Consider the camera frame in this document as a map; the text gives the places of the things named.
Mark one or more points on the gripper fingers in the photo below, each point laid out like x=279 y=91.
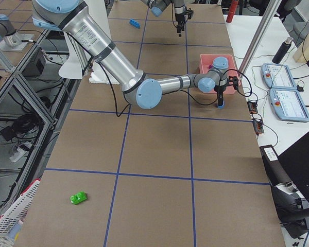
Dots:
x=179 y=29
x=220 y=100

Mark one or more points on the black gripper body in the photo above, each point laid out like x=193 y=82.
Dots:
x=219 y=90
x=179 y=18

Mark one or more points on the long blue block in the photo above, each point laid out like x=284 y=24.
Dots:
x=134 y=23

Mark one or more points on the green block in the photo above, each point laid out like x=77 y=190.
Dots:
x=78 y=198

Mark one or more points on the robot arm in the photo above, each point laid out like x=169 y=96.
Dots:
x=73 y=18
x=158 y=7

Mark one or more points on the pink plastic box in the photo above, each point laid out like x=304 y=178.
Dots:
x=224 y=63

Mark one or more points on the upper teach pendant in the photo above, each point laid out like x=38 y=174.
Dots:
x=277 y=76

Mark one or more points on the teach pendant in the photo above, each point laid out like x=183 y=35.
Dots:
x=288 y=105
x=277 y=76

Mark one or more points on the red bottle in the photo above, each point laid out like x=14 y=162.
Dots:
x=232 y=10

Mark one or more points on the black water bottle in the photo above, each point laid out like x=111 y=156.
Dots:
x=282 y=51

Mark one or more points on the lower teach pendant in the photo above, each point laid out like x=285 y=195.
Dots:
x=288 y=105

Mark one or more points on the black laptop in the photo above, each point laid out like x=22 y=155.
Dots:
x=295 y=162

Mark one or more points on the white plastic basket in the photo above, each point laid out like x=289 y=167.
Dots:
x=12 y=220

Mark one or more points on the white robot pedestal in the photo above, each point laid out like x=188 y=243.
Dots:
x=98 y=12

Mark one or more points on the aluminium frame post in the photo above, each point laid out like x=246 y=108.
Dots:
x=261 y=30

